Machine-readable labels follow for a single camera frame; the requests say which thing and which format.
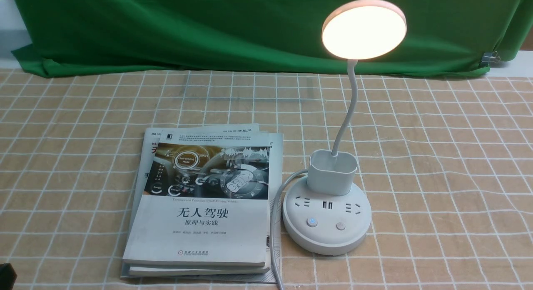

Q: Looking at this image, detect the metal binder clip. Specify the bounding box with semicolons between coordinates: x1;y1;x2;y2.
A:
480;51;501;67

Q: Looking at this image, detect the bottom magazine under books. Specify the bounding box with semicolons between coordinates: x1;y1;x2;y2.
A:
130;124;283;284

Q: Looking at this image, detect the beige checkered tablecloth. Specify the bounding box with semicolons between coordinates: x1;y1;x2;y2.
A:
0;69;533;290

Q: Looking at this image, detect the black object at corner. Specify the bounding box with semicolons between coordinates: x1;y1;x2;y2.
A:
0;263;17;290

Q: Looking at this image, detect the top book self-driving cover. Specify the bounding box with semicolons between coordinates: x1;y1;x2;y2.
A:
123;128;270;267

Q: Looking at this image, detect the green backdrop cloth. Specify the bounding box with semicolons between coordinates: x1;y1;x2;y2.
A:
13;0;532;78

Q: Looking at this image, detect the grey lamp power cable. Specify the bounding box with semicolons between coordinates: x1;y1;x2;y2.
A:
270;169;309;290

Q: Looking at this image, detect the white desk lamp with base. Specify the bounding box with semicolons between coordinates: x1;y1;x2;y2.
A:
282;0;407;256

